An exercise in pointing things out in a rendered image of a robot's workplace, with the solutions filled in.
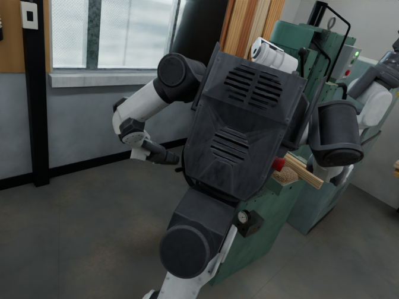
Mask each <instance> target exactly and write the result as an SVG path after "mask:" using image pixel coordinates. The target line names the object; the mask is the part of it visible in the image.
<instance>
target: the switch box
mask: <svg viewBox="0 0 399 299"><path fill-rule="evenodd" d="M361 51H362V49H361V48H358V47H354V46H350V45H347V44H344V45H343V48H342V50H341V52H340V55H339V57H338V59H337V62H336V64H335V67H334V69H333V71H332V74H331V76H330V77H332V78H335V79H339V80H347V79H348V77H349V75H350V73H351V71H352V69H353V67H354V65H355V63H356V61H357V59H358V57H359V55H360V53H361ZM356 52H358V54H357V55H356V58H353V56H355V53H356ZM353 59H354V63H353V64H350V63H351V61H352V60H353ZM349 65H352V66H349ZM348 70H350V73H349V74H348V76H346V75H345V73H346V71H348ZM343 76H346V77H345V78H343Z"/></svg>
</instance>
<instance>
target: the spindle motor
mask: <svg viewBox="0 0 399 299"><path fill-rule="evenodd" d="M313 35H314V30H313V29H310V28H306V27H302V26H299V25H296V24H292V23H288V22H285V21H280V20H277V21H276V22H275V25H274V28H273V31H272V33H271V36H270V41H269V42H270V43H272V44H273V45H275V46H277V47H279V48H281V49H283V50H284V53H286V54H288V55H290V56H292V57H294V58H295V59H297V61H298V65H297V68H296V71H297V72H298V70H299V68H300V56H299V55H298V54H297V51H298V50H299V49H300V48H301V47H304V48H305V49H306V51H307V49H308V47H309V44H310V42H311V40H312V37H313Z"/></svg>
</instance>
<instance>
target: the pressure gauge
mask: <svg viewBox="0 0 399 299"><path fill-rule="evenodd" d="M237 217H238V219H239V221H240V222H241V223H242V224H245V223H247V222H249V221H250V220H251V215H250V213H249V211H247V210H245V209H244V210H242V211H239V212H238V214H237ZM242 217H245V218H242Z"/></svg>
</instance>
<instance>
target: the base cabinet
mask: <svg viewBox="0 0 399 299"><path fill-rule="evenodd" d="M305 183H306V182H305ZM303 187H304V186H302V187H300V188H298V189H295V190H293V191H291V192H288V193H285V194H283V195H281V196H277V195H276V194H275V193H273V192H269V193H266V194H264V195H261V196H259V197H256V198H253V199H251V200H248V201H247V202H243V201H241V203H240V205H239V207H238V209H237V211H236V213H235V216H234V217H233V219H232V222H231V224H233V225H235V224H236V221H237V218H238V212H239V211H242V210H244V209H245V210H247V211H252V210H254V211H256V212H257V213H258V214H259V215H260V216H261V217H263V219H265V220H264V222H263V224H262V226H261V228H260V230H259V231H257V232H256V233H253V234H251V235H250V236H248V237H246V238H244V237H243V236H242V235H241V234H240V233H239V232H238V231H237V232H236V235H235V237H234V239H233V242H232V245H231V246H230V249H229V252H228V254H227V256H226V258H225V260H224V262H223V263H220V264H219V266H218V269H217V272H216V274H215V276H214V277H213V278H211V279H210V280H209V281H208V282H209V284H210V285H211V286H212V287H213V286H215V285H216V284H218V283H219V282H221V281H223V280H224V279H226V278H228V277H229V276H231V275H233V274H234V273H236V272H237V271H239V270H241V269H242V268H244V267H246V266H248V265H249V264H251V263H252V262H254V261H256V260H257V259H259V258H261V257H262V256H264V255H266V254H267V253H268V252H269V251H270V249H271V247H272V245H273V243H274V242H275V240H276V238H277V236H278V234H279V232H280V230H281V228H282V226H283V225H284V223H285V221H286V219H287V217H288V216H289V213H290V211H291V210H292V208H293V206H294V204H295V202H296V200H297V198H298V197H299V195H300V193H301V191H302V189H303Z"/></svg>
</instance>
